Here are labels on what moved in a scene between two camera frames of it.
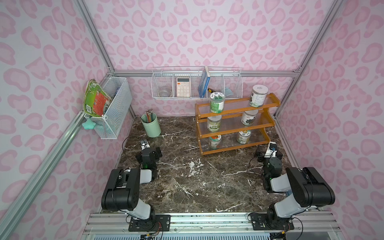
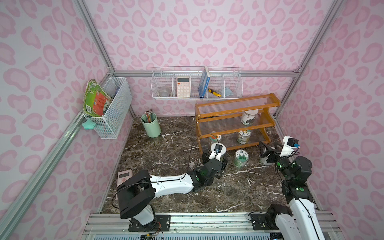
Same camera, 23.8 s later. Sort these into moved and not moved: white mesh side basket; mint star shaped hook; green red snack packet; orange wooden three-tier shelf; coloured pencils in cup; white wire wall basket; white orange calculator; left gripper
Moved: left gripper
Not moved: white orange calculator; white wire wall basket; white mesh side basket; green red snack packet; orange wooden three-tier shelf; coloured pencils in cup; mint star shaped hook
